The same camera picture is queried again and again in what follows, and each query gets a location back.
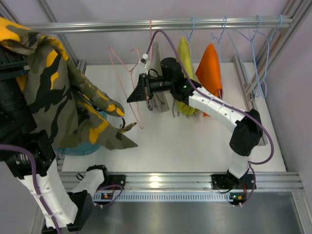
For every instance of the slotted cable duct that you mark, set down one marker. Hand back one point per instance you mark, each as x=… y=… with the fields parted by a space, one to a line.
x=128 y=196

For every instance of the grey trousers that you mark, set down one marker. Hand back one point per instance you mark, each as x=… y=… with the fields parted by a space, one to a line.
x=163 y=75

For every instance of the pink wire hanger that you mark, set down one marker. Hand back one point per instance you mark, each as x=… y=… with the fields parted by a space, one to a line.
x=124 y=73
x=151 y=35

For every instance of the empty blue wire hanger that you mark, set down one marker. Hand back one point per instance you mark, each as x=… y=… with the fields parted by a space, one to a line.
x=257 y=89

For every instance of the blue hanger under orange trousers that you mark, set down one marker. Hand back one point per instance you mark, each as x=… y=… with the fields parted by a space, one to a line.
x=219 y=41

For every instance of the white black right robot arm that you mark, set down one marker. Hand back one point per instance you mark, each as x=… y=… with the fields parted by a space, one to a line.
x=246 y=134

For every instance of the teal plastic bin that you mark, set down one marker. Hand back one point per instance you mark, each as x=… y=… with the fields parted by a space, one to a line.
x=83 y=146

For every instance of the camouflage trousers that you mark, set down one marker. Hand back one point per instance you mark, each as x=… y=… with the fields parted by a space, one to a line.
x=63 y=101

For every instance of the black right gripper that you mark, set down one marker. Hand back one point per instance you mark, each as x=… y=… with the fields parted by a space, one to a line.
x=147 y=85

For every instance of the orange trousers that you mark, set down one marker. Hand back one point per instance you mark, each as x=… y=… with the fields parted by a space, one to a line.
x=209 y=73

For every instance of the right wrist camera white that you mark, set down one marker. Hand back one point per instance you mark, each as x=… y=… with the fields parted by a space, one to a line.
x=144 y=61

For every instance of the blue hanger under yellow trousers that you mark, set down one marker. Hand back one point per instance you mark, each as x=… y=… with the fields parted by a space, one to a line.
x=185 y=51

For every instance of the right aluminium frame post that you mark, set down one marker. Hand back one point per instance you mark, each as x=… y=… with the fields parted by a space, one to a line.
x=298 y=10

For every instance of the aluminium hanging rail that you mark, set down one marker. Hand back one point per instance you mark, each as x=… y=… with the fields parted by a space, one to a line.
x=164 y=24

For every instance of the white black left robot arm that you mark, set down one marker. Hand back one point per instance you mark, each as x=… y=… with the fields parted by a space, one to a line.
x=32 y=160

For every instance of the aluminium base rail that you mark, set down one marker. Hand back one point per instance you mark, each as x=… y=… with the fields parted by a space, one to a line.
x=265 y=181

